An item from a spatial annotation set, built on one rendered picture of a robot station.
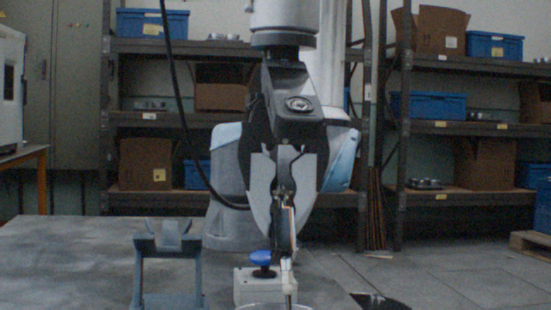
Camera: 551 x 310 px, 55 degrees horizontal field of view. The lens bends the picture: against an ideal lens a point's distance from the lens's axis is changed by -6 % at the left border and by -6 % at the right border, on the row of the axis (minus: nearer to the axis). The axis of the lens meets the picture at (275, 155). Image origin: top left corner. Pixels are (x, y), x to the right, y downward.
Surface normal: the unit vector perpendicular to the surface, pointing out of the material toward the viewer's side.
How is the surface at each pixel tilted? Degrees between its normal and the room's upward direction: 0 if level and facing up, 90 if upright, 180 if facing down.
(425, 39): 91
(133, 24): 90
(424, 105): 90
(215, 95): 82
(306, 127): 122
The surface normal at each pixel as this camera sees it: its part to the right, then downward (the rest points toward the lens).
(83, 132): 0.18, 0.09
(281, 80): 0.14, -0.80
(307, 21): 0.62, 0.09
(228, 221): -0.23, -0.23
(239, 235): 0.07, -0.22
